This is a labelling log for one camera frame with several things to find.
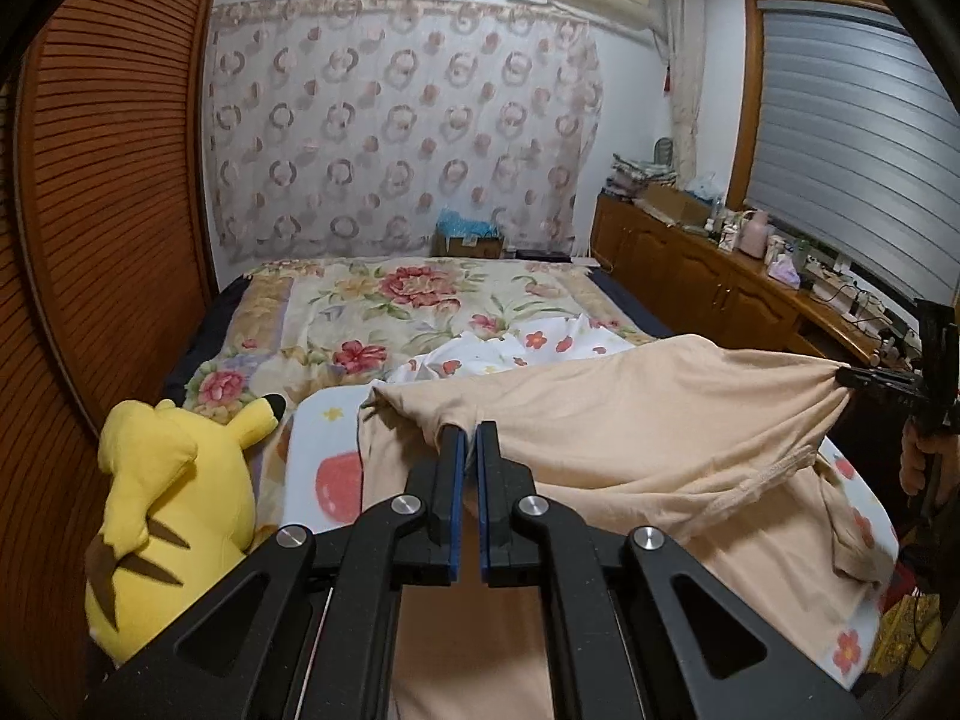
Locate yellow pikachu plush toy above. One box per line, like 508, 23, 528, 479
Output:
85, 395, 286, 667

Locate person's right hand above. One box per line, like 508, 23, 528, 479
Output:
900, 419, 958, 505

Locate purple tissue pack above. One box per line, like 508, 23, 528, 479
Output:
766, 252, 800, 291

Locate peach printed t-shirt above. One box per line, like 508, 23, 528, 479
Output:
358, 335, 896, 718

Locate grey window roller blind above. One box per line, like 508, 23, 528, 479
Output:
745, 0, 958, 304

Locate cardboard box on sideboard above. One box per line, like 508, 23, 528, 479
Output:
641, 184, 711, 227

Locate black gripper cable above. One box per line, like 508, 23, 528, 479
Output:
898, 590, 947, 676

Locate wooden sideboard cabinet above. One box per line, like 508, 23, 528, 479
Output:
590, 193, 880, 364

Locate stack of folded cloths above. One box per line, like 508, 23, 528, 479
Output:
605, 154, 677, 197

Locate pink thermos jug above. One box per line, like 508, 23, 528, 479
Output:
739, 208, 770, 260

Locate white strawberry flower board cover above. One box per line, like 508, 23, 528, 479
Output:
283, 316, 898, 686

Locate wooden louvered wardrobe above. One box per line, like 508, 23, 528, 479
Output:
2, 0, 215, 718

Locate beige tied side curtain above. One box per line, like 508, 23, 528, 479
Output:
664, 0, 706, 185

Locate cardboard box with blue items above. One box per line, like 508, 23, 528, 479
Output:
431, 210, 505, 259

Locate floral quilt bedspread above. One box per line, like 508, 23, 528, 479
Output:
179, 257, 655, 436

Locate pink circle pattern curtain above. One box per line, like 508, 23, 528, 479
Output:
203, 0, 604, 263

